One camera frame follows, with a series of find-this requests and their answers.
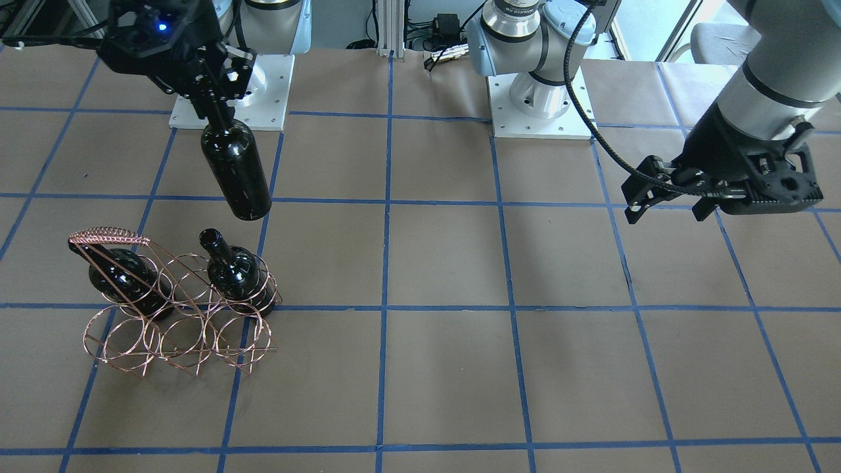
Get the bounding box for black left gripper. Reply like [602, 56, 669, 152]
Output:
[621, 105, 824, 225]

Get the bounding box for grey office chair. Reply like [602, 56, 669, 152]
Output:
[666, 23, 761, 66]

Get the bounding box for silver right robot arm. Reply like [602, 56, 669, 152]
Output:
[97, 1, 312, 119]

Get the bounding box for aluminium frame post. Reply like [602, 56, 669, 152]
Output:
[372, 0, 407, 62]

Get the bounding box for dark bottle under basket handle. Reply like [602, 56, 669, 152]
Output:
[67, 240, 174, 321]

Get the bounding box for copper wire wine basket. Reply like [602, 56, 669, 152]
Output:
[68, 227, 283, 377]

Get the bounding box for black power adapter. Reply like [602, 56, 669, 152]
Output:
[432, 13, 461, 37]

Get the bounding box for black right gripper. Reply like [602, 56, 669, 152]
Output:
[97, 1, 256, 101]

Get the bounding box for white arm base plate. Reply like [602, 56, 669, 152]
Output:
[487, 72, 592, 140]
[160, 48, 295, 137]

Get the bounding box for dark bottle in basket corner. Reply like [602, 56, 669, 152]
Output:
[199, 228, 276, 317]

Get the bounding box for dark wine bottle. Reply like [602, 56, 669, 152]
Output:
[191, 94, 271, 221]

